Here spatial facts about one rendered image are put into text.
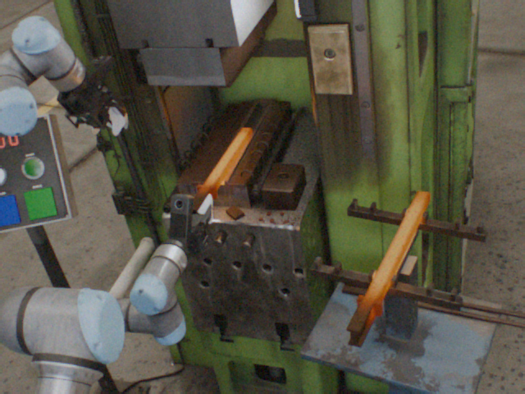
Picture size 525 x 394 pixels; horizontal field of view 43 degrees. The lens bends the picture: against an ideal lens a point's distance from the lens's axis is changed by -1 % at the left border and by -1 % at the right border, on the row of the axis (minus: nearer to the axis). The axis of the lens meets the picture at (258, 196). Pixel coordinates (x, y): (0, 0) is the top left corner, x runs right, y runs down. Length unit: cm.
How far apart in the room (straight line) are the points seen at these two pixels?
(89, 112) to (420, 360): 90
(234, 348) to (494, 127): 214
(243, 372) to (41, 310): 122
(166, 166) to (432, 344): 89
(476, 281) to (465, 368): 127
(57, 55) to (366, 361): 93
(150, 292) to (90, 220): 212
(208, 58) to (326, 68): 28
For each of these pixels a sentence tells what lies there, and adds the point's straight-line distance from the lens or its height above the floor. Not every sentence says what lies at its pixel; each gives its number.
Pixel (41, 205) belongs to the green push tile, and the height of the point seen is 101.
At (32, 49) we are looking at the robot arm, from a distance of 128.
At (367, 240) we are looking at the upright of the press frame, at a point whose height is 71.
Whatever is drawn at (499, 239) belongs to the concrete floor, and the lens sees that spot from 300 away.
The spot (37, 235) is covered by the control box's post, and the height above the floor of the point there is 83.
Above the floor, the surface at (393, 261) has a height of 101.
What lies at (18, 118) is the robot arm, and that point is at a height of 147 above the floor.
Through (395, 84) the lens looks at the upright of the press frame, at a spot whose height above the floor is 120.
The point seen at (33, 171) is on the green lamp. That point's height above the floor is 108.
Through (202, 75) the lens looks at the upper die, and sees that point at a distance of 155.
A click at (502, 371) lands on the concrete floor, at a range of 251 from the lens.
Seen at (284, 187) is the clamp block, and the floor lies 98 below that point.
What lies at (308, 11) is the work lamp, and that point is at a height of 140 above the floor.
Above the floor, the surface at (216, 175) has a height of 102.
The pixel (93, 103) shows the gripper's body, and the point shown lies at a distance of 142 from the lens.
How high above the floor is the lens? 195
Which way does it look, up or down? 36 degrees down
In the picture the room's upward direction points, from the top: 11 degrees counter-clockwise
